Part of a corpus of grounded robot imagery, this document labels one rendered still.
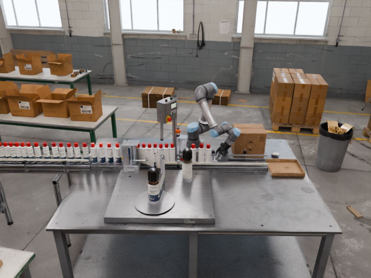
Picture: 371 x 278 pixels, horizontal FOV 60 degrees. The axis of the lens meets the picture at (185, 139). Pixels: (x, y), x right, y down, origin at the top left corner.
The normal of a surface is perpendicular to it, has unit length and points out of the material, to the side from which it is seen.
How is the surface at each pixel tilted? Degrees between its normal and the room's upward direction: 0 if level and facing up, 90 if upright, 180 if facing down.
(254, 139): 90
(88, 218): 0
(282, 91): 90
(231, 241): 1
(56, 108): 90
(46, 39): 90
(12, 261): 0
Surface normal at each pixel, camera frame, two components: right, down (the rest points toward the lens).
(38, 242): 0.00, -0.90
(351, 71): -0.19, 0.43
